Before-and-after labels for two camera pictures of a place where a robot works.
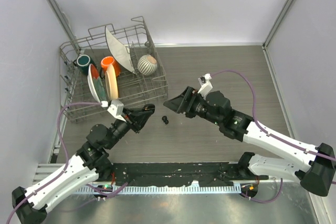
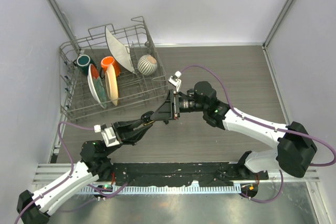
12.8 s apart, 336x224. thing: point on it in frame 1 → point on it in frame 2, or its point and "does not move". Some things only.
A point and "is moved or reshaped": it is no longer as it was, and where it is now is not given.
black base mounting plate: (198, 174) does not move
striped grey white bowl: (147, 65) does not move
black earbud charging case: (149, 106) is moved or reshaped
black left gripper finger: (148, 109) → (136, 135)
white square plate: (120, 50) does not move
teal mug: (83, 62) does not move
